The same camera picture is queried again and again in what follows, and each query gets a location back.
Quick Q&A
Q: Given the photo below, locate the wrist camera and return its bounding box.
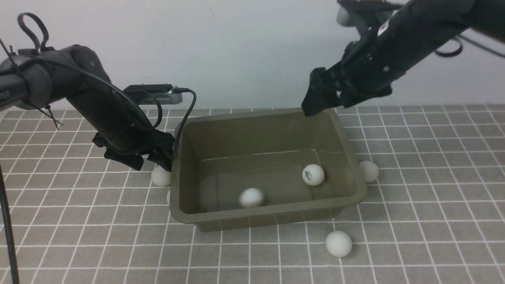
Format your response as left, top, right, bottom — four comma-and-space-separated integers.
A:
336, 0, 403, 27
123, 83, 183, 105

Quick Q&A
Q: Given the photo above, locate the olive green plastic bin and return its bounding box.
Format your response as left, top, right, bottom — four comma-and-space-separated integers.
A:
170, 108, 367, 232

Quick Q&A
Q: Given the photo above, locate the white ball with logo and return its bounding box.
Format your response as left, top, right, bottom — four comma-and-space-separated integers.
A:
302, 164, 325, 186

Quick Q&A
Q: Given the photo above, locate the black left camera cable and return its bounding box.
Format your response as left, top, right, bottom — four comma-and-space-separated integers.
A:
24, 59, 197, 158

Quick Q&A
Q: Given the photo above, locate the black camera cable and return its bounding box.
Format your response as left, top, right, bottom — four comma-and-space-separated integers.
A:
434, 34, 505, 59
24, 59, 197, 158

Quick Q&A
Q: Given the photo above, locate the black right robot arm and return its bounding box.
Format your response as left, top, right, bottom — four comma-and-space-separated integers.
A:
301, 0, 505, 117

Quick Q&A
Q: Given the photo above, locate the white ball front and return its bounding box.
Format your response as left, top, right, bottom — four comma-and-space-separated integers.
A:
325, 230, 352, 258

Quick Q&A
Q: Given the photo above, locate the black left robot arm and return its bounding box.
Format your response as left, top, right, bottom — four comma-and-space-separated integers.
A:
0, 45, 175, 171

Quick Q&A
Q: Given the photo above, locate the black right camera cable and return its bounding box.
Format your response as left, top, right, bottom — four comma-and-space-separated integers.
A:
434, 34, 505, 59

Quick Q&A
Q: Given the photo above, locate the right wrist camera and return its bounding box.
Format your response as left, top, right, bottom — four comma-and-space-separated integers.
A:
336, 0, 403, 27

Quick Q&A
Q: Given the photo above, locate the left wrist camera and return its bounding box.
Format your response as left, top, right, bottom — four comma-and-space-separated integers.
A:
123, 83, 183, 105

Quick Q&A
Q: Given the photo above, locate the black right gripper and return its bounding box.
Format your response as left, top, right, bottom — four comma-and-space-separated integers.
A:
301, 39, 395, 117

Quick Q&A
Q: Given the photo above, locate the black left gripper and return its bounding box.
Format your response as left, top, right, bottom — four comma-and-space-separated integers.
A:
92, 114, 174, 172

